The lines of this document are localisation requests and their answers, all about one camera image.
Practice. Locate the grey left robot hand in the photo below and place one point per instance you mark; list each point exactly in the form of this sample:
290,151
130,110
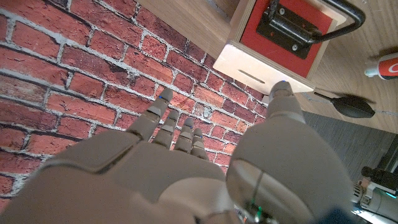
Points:
373,199

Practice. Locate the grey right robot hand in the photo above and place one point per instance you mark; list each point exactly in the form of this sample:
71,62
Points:
155,180

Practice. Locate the wooden box with slot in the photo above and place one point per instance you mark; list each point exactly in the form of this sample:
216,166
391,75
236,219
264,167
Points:
236,59

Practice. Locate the wooden drawer with red front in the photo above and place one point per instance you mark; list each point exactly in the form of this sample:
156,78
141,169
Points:
264,46

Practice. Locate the green red toothpaste tube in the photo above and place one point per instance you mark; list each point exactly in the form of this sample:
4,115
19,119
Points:
388,67

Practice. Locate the printed brick wall backdrop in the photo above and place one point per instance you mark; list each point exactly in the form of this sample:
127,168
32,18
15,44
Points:
77,77

